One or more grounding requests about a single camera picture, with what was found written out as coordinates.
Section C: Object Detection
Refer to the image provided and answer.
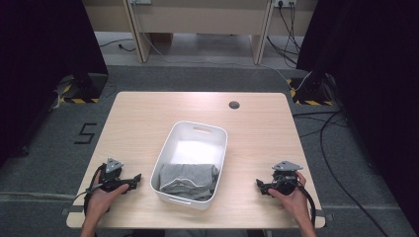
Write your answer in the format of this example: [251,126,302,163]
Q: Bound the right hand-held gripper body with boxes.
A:
[271,160,303,197]

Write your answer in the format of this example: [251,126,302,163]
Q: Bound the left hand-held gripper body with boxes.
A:
[98,157,133,193]

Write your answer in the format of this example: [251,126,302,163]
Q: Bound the grey shorts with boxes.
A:
[158,163,220,201]

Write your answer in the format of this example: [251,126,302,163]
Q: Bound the white plastic basket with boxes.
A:
[149,120,229,211]

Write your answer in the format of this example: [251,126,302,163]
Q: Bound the person's right hand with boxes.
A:
[268,172,312,225]

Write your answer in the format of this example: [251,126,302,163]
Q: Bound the person's left hand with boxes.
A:
[86,183,130,218]

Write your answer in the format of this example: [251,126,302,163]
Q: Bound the black stand base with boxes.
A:
[286,70,335,107]
[53,72,110,105]

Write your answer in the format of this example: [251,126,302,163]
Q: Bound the black curtain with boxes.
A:
[295,0,419,228]
[0,0,110,169]

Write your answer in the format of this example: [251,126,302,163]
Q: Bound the beige background desk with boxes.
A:
[82,0,319,66]

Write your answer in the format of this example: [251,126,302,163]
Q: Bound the grey gripper strap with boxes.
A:
[72,184,104,202]

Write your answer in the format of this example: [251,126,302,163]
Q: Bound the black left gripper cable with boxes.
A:
[83,163,106,216]

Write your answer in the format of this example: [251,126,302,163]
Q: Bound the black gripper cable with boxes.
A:
[294,182,318,228]
[83,163,106,216]

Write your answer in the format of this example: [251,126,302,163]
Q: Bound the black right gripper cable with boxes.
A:
[294,182,318,228]

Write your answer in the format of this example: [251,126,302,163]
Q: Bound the long black floor cable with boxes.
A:
[318,111,391,237]

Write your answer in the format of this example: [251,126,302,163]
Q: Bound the short black floor cable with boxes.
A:
[292,111,342,117]

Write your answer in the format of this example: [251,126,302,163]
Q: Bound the black floor cable with plug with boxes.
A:
[98,39,136,53]

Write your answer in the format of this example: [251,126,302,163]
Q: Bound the black power cable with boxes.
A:
[266,1,302,68]

